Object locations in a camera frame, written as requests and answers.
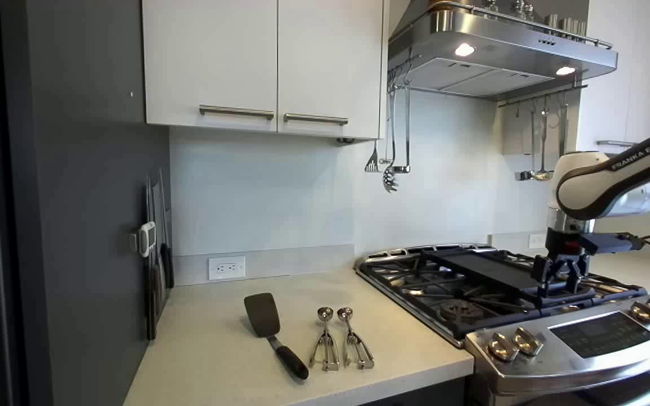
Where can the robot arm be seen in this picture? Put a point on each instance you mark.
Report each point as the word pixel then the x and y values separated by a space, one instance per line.
pixel 590 186

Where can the steel pasta spoon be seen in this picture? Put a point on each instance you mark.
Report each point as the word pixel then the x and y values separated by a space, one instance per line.
pixel 391 177

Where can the white tall cabinet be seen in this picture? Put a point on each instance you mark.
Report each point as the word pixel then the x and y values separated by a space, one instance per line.
pixel 629 73

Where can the steel slotted turner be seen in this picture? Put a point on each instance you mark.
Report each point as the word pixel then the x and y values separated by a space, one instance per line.
pixel 373 160

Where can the white cabinet door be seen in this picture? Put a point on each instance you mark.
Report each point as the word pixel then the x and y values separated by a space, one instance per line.
pixel 330 62
pixel 209 56

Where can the steel hanging utensil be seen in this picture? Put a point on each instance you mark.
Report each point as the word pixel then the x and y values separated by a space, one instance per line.
pixel 407 135

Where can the black griddle plate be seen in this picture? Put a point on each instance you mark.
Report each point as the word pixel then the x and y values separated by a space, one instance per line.
pixel 483 268

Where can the black spatula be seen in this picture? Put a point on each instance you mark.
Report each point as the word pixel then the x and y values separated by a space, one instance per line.
pixel 266 321

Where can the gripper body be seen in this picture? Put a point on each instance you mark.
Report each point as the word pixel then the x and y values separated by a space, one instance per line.
pixel 562 241

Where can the stainless steel gas stove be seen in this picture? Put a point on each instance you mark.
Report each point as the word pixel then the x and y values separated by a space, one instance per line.
pixel 528 349

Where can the stove burner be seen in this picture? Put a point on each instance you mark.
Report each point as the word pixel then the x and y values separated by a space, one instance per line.
pixel 401 280
pixel 460 310

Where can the steel ice cream scoop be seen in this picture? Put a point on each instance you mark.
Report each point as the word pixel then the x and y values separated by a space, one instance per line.
pixel 354 344
pixel 325 344

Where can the row of knives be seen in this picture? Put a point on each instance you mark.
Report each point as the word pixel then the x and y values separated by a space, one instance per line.
pixel 158 259

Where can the stainless steel range hood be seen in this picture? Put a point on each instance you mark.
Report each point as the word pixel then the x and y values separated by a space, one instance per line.
pixel 500 48

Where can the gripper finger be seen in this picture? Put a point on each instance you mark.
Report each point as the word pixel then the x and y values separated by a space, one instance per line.
pixel 544 273
pixel 579 273

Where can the row of spice jars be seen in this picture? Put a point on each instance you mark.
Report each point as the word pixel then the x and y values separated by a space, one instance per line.
pixel 562 22

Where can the steel utensil rod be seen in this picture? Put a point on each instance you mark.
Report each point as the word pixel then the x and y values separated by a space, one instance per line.
pixel 401 70
pixel 539 96

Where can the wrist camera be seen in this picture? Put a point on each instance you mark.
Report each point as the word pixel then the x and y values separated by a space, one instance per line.
pixel 607 242

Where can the white wall cabinet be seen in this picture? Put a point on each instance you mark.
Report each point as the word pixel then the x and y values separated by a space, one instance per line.
pixel 263 62

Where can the white wall socket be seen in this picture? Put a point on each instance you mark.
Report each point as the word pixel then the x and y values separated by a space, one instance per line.
pixel 536 241
pixel 227 268

